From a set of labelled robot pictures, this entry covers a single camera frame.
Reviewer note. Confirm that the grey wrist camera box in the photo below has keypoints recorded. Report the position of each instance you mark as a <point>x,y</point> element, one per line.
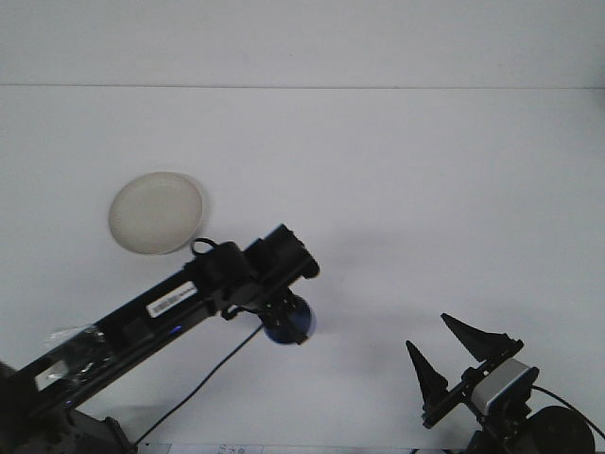
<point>501,385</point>

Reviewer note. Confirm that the pale round plate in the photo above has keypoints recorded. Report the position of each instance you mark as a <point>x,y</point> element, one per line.
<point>156,213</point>

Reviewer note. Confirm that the clear crinkled plastic film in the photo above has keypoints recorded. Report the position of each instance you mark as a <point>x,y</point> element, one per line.
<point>71,337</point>

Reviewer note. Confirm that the pale blue cup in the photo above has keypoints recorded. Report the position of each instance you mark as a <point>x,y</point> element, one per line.
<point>309,324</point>

